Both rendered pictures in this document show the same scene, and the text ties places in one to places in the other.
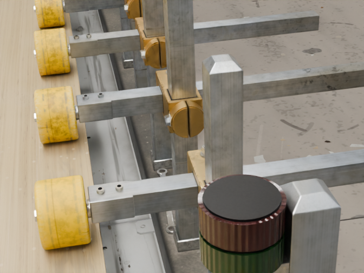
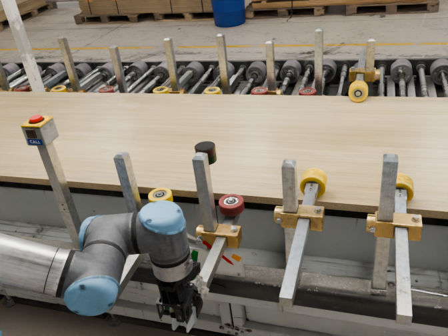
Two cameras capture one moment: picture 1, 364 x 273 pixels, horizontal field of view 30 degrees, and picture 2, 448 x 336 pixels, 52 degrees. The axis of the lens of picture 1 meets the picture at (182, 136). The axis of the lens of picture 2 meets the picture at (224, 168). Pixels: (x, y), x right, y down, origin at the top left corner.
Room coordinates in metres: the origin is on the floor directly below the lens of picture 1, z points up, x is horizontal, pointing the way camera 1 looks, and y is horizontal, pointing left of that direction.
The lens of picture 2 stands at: (1.00, -1.02, 1.76)
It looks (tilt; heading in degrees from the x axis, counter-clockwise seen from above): 31 degrees down; 120
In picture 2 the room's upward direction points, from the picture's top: 7 degrees counter-clockwise
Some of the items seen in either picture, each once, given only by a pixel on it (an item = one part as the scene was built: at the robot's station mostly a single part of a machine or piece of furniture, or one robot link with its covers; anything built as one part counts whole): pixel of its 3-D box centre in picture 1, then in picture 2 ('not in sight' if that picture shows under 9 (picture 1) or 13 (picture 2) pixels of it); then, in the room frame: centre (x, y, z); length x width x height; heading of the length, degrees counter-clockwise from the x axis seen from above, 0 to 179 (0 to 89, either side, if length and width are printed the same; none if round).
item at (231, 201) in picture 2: not in sight; (232, 213); (0.41, 0.02, 0.85); 0.08 x 0.08 x 0.11
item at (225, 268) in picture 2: not in sight; (204, 261); (0.36, -0.11, 0.75); 0.26 x 0.01 x 0.10; 9
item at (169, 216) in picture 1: (167, 199); (424, 291); (1.00, 0.03, 0.70); 0.20 x 0.02 x 0.01; 5
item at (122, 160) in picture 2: not in sight; (137, 217); (0.14, -0.13, 0.88); 0.04 x 0.04 x 0.48; 9
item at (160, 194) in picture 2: not in sight; (162, 206); (0.16, -0.02, 0.85); 0.08 x 0.08 x 0.11
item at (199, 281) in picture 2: not in sight; (197, 287); (0.47, -0.32, 0.87); 0.09 x 0.07 x 0.02; 99
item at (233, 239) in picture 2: not in sight; (219, 234); (0.41, -0.08, 0.85); 0.14 x 0.06 x 0.05; 9
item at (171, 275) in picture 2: not in sight; (173, 263); (0.49, -0.41, 1.05); 0.10 x 0.09 x 0.05; 9
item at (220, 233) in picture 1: (241, 211); (205, 149); (0.38, -0.04, 1.12); 0.06 x 0.06 x 0.02
